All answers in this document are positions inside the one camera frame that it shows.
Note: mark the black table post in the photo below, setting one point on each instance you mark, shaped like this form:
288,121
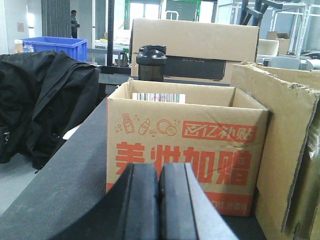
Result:
110,30

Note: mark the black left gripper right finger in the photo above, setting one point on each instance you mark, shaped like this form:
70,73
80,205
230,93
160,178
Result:
185,211

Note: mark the standing person in background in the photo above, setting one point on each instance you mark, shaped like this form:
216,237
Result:
74,25

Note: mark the blue plastic crate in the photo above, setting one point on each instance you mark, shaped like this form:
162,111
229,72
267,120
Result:
76,48

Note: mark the orange printed cardboard box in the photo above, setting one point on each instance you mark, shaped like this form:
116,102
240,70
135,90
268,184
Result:
219,130

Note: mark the black jacket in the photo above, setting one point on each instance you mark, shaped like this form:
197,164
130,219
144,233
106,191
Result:
43,95

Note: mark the white barcode label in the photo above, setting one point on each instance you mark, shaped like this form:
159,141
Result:
160,97

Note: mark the large Ecoflow cardboard box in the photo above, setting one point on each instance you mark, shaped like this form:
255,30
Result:
196,51

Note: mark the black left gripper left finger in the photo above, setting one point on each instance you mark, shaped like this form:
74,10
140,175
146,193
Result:
128,211

